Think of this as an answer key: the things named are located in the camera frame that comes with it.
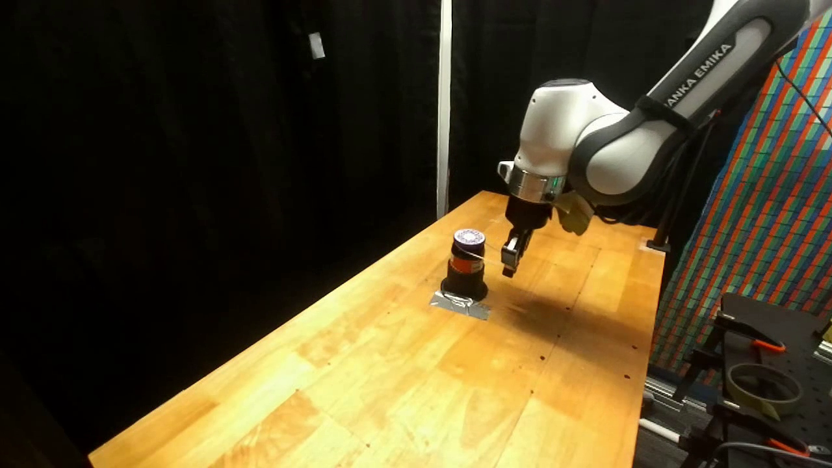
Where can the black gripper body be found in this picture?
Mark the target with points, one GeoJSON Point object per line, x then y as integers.
{"type": "Point", "coordinates": [526, 213]}

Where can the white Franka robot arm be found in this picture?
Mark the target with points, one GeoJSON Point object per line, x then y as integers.
{"type": "Point", "coordinates": [640, 112]}

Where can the dark upside-down cup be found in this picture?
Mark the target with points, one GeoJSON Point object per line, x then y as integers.
{"type": "Point", "coordinates": [466, 277]}

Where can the white vertical pole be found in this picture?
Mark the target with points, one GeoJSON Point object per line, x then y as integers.
{"type": "Point", "coordinates": [447, 105]}

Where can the colourful striped panel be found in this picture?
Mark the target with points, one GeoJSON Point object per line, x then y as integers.
{"type": "Point", "coordinates": [764, 217]}

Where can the white tag on curtain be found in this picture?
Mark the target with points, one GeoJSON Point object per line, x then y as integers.
{"type": "Point", "coordinates": [318, 46]}

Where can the masking tape roll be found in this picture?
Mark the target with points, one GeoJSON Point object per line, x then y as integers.
{"type": "Point", "coordinates": [764, 385]}

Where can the black perforated mounting board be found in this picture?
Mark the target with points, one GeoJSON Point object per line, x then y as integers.
{"type": "Point", "coordinates": [782, 365]}

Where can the black curtain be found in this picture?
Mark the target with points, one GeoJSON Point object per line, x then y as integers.
{"type": "Point", "coordinates": [210, 173]}

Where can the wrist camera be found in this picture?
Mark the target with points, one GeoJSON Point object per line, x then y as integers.
{"type": "Point", "coordinates": [573, 211]}

